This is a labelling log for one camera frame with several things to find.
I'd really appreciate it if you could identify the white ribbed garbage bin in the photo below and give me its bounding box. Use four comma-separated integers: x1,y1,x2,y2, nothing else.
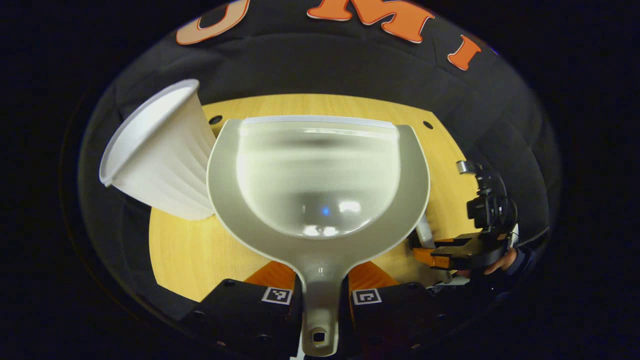
98,78,217,221

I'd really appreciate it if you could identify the small white broom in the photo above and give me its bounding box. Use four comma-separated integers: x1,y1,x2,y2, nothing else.
416,214,457,287

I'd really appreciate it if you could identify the wooden desktop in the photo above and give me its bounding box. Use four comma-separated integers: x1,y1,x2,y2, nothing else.
148,93,481,303

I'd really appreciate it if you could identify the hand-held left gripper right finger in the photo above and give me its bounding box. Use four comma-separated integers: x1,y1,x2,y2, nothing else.
340,260,451,360

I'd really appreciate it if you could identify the grey dustpan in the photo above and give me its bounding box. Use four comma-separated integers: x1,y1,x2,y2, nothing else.
206,115,432,358

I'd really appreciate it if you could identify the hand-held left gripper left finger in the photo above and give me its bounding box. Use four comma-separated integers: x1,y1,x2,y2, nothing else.
180,260,304,360

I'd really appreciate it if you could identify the black backdrop cloth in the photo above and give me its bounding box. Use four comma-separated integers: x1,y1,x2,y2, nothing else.
77,0,563,321

